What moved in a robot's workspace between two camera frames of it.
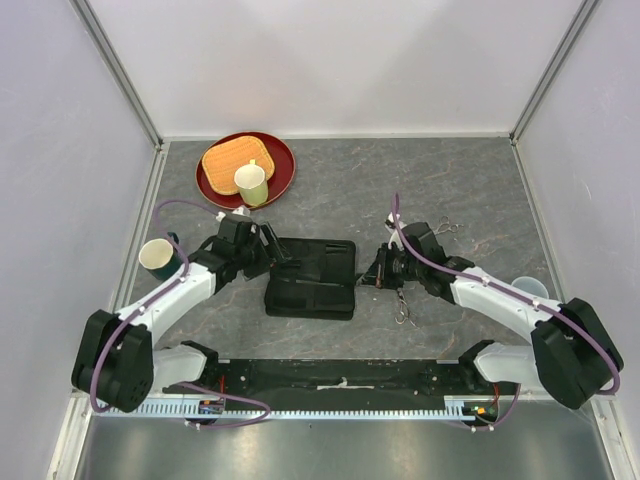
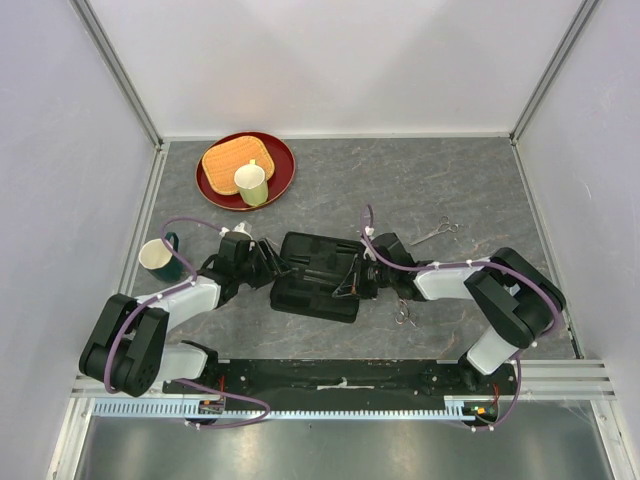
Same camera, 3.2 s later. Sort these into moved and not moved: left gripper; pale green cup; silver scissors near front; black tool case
Moved: left gripper
Not moved: silver scissors near front; pale green cup; black tool case
